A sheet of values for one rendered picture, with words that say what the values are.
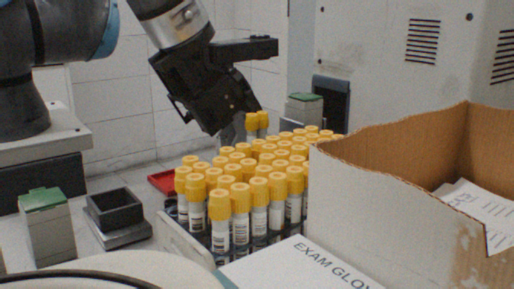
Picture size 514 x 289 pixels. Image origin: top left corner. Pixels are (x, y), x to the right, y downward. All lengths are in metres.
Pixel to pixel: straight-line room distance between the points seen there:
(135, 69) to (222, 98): 2.39
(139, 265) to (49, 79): 1.90
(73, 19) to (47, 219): 0.41
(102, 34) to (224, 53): 0.30
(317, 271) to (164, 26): 0.31
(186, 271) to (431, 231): 0.15
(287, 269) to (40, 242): 0.26
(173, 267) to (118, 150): 2.75
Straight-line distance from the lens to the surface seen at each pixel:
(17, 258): 0.52
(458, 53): 0.58
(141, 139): 3.03
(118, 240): 0.49
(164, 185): 0.62
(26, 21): 0.77
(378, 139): 0.40
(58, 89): 2.15
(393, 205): 0.29
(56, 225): 0.47
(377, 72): 0.65
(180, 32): 0.50
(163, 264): 0.26
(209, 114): 0.54
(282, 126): 0.68
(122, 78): 2.89
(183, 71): 0.52
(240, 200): 0.33
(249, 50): 0.57
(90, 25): 0.79
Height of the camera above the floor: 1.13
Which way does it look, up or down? 20 degrees down
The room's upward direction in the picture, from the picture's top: straight up
